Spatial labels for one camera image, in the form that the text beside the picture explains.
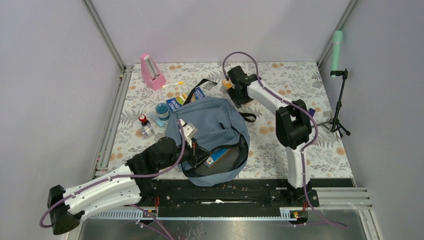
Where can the pink metronome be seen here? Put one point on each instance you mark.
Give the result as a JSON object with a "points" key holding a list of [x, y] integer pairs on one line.
{"points": [[151, 75]]}

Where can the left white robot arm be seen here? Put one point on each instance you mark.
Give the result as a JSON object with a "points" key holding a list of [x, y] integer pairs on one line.
{"points": [[127, 185]]}

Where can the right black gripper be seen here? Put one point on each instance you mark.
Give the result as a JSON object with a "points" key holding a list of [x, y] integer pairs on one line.
{"points": [[239, 101]]}

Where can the black microphone tripod stand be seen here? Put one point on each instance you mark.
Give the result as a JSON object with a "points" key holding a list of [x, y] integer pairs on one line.
{"points": [[333, 124]]}

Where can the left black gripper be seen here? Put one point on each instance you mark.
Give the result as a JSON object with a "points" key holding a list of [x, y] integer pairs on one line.
{"points": [[197, 153]]}

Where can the floral table mat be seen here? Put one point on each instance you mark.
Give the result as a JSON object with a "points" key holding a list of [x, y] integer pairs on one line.
{"points": [[326, 158]]}

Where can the blue treehouse book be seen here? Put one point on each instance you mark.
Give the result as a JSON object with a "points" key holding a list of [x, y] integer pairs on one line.
{"points": [[178, 101]]}

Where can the mint green microphone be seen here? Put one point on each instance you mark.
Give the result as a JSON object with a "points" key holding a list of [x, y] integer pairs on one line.
{"points": [[336, 48]]}

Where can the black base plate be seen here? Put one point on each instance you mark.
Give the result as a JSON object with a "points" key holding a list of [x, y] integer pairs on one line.
{"points": [[240, 193]]}

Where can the blue lidded round jar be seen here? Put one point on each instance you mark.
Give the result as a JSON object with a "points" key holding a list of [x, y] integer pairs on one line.
{"points": [[162, 111]]}

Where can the orange picture book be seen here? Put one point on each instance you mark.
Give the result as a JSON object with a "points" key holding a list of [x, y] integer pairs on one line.
{"points": [[227, 84]]}

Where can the light blue glue stick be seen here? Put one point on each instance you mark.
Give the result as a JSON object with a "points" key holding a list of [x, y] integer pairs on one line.
{"points": [[154, 118]]}

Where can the white orange pen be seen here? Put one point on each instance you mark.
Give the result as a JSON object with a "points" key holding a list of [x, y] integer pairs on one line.
{"points": [[173, 84]]}

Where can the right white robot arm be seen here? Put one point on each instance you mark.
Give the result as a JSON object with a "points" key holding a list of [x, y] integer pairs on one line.
{"points": [[292, 128]]}

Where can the blue-grey student backpack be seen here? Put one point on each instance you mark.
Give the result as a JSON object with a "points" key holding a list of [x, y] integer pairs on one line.
{"points": [[219, 126]]}

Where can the small purple eraser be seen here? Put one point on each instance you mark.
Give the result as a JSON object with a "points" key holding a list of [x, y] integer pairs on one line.
{"points": [[312, 111]]}

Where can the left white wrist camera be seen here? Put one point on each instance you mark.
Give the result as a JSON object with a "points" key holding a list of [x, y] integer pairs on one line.
{"points": [[188, 130]]}

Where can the red capped small bottle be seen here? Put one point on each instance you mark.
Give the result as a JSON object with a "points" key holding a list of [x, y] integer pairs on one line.
{"points": [[146, 128]]}

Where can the light blue thin book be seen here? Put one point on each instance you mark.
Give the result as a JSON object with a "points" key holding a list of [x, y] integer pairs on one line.
{"points": [[215, 156]]}

